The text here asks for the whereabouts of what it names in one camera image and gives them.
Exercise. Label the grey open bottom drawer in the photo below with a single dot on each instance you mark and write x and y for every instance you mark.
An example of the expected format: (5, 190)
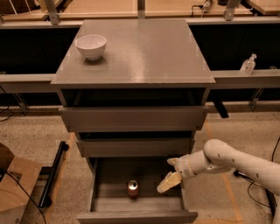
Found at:
(110, 203)

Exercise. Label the grey top drawer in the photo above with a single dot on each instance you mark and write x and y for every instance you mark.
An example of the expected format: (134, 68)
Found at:
(133, 119)

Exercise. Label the black bar stand right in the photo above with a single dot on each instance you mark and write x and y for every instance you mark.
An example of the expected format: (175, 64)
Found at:
(272, 201)

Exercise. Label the clear sanitizer pump bottle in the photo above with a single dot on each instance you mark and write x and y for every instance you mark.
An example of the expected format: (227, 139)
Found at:
(248, 65)

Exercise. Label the red coke can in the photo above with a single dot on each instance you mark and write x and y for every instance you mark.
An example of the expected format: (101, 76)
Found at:
(133, 189)

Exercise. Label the grey metal rail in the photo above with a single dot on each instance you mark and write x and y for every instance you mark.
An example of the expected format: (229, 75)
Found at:
(42, 83)

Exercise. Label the grey middle drawer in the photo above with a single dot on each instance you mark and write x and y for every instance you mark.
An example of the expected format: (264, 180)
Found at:
(153, 147)

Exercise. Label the black bar stand left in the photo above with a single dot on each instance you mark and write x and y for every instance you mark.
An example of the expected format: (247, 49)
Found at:
(50, 172)

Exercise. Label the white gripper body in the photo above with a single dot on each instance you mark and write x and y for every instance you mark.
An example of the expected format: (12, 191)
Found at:
(183, 165)

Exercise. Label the black bar stand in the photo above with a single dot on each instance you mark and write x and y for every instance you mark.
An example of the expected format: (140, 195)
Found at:
(272, 201)
(50, 172)

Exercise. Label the brown cardboard box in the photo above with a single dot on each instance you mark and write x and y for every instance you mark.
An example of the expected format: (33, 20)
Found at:
(19, 179)

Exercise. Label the small black floor device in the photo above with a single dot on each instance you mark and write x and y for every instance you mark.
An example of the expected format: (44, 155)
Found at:
(238, 174)

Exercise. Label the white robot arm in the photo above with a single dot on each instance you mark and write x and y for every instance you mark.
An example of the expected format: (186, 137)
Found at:
(218, 157)

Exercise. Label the grey drawer cabinet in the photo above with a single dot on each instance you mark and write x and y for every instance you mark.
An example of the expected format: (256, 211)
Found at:
(147, 63)

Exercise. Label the white ceramic bowl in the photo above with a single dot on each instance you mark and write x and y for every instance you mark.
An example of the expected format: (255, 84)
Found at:
(91, 46)

